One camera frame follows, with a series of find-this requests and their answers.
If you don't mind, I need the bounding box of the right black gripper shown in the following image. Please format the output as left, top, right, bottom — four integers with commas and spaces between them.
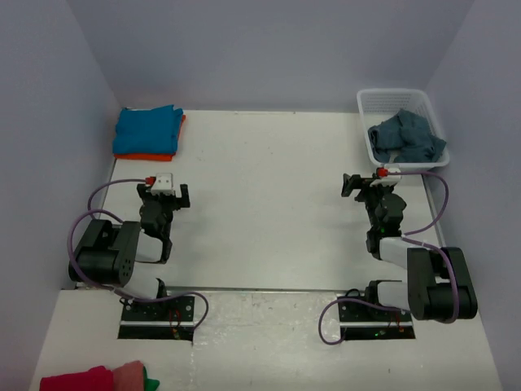
341, 174, 393, 231

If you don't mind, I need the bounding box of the grey-blue t-shirt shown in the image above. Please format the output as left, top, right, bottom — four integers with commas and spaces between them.
367, 109, 446, 163

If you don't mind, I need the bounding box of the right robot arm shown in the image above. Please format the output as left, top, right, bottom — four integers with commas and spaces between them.
341, 168, 478, 323

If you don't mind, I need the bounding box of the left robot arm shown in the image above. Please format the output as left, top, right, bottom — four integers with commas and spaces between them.
66, 174, 190, 320

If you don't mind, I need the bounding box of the folded orange t-shirt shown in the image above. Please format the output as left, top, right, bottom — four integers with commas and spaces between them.
112, 114, 186, 162

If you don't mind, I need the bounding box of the folded blue t-shirt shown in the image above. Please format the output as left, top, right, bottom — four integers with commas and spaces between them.
112, 105, 184, 155

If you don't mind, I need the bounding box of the white plastic basket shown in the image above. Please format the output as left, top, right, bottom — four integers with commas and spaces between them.
357, 88, 449, 171

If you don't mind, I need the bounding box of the pink folded cloth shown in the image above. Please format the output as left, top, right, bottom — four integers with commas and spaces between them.
112, 361, 145, 391

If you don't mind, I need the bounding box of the green cloth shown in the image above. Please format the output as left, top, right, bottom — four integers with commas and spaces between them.
142, 367, 160, 391

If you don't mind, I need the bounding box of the magenta folded cloth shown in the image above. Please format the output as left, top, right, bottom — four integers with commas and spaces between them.
39, 366, 114, 391

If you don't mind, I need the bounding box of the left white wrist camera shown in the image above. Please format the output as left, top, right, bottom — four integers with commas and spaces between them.
151, 173, 175, 195

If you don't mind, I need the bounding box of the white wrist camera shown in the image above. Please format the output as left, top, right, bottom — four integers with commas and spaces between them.
375, 167, 402, 182
151, 173, 175, 195

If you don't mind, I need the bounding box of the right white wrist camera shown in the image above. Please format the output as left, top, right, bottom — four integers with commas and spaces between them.
375, 167, 402, 182

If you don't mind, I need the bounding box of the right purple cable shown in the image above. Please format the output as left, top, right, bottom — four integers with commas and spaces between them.
318, 169, 462, 345

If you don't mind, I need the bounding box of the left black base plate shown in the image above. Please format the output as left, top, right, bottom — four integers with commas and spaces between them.
117, 296, 195, 342

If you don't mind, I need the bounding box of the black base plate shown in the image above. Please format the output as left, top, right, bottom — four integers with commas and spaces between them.
337, 301, 416, 341
117, 296, 195, 342

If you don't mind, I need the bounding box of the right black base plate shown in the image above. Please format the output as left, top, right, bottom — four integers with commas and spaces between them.
337, 301, 416, 341

